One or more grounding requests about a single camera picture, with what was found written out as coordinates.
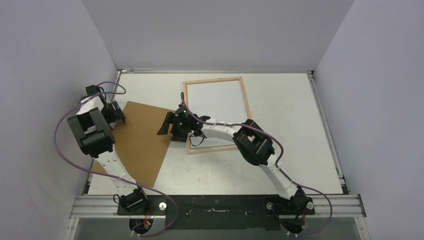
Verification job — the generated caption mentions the white wooden picture frame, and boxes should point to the white wooden picture frame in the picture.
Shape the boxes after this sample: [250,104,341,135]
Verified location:
[182,76,253,156]

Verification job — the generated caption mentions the brown cardboard backing board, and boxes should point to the brown cardboard backing board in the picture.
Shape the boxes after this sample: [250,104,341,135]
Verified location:
[91,100,177,189]

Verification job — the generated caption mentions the glossy photo print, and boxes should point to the glossy photo print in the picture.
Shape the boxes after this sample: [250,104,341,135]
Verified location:
[186,80,248,149]

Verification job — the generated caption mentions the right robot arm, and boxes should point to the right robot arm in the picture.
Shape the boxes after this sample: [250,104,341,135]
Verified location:
[157,104,315,215]

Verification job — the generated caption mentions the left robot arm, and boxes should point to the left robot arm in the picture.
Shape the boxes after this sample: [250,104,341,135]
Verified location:
[67,85,151,216]

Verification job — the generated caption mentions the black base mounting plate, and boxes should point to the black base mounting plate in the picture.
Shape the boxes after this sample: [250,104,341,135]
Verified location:
[129,195,315,234]

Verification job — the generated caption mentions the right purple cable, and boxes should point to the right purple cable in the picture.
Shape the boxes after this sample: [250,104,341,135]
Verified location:
[180,91,333,238]

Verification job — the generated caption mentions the aluminium front rail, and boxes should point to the aluminium front rail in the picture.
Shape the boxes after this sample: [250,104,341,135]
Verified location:
[70,194,367,218]

